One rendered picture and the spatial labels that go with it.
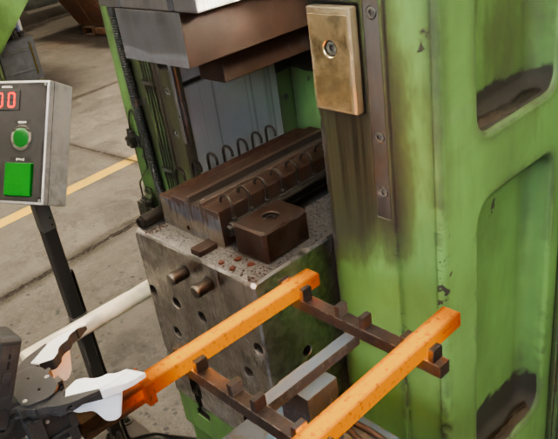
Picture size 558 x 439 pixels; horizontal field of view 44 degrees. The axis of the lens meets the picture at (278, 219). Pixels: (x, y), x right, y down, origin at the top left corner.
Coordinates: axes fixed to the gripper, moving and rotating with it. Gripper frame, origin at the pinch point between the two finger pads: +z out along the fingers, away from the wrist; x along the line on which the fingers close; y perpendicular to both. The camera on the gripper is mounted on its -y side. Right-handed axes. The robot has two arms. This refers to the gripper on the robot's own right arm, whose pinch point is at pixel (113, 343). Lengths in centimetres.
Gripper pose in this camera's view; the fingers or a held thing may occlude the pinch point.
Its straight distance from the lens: 90.4
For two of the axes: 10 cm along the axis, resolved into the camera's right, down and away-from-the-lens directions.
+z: 7.3, -4.1, 5.5
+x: 6.7, 2.6, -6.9
